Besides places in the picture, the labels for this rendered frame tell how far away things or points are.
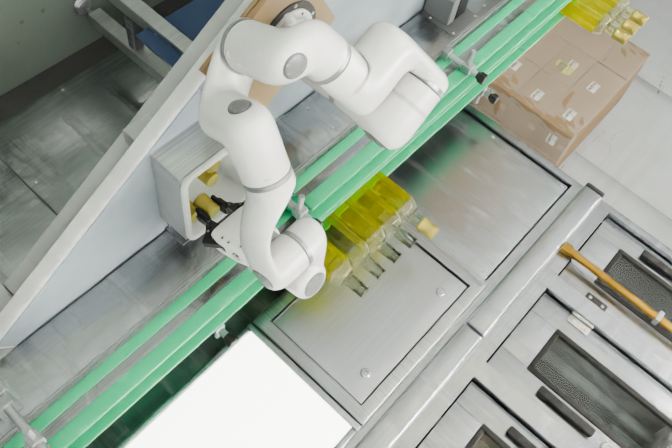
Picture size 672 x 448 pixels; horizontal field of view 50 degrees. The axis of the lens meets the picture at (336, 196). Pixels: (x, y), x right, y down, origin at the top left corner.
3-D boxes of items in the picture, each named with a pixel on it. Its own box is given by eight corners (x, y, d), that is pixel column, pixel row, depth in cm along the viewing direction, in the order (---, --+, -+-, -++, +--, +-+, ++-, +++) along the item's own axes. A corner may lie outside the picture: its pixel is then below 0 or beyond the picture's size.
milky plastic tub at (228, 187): (161, 219, 149) (190, 245, 146) (150, 155, 130) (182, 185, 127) (223, 171, 157) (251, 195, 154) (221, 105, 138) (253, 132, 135)
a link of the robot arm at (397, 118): (320, 100, 127) (388, 152, 123) (365, 40, 126) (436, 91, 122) (335, 112, 137) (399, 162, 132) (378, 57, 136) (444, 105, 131)
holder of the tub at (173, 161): (163, 229, 153) (187, 252, 151) (149, 154, 130) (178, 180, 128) (222, 183, 161) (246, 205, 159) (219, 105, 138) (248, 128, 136)
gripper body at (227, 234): (252, 279, 136) (214, 250, 141) (290, 245, 140) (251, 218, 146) (244, 256, 130) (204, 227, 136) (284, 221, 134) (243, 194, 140)
